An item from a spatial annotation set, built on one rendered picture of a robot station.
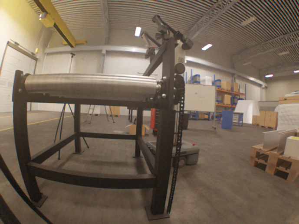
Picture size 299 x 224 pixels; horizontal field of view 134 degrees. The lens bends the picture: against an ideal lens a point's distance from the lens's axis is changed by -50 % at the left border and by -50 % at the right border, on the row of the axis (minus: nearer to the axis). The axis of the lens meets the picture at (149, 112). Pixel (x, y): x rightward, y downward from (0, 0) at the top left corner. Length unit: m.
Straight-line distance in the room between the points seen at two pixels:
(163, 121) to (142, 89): 0.20
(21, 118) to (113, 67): 11.22
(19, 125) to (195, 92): 5.84
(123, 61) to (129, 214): 11.65
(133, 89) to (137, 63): 11.37
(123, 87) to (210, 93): 5.56
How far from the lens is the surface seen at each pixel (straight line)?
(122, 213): 1.01
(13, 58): 11.47
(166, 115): 0.67
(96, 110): 9.33
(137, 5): 10.89
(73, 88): 0.69
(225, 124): 6.40
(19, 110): 0.92
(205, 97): 5.97
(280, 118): 3.92
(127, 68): 11.79
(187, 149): 1.68
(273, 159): 1.95
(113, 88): 0.64
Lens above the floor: 0.74
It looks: 2 degrees down
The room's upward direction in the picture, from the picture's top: 3 degrees clockwise
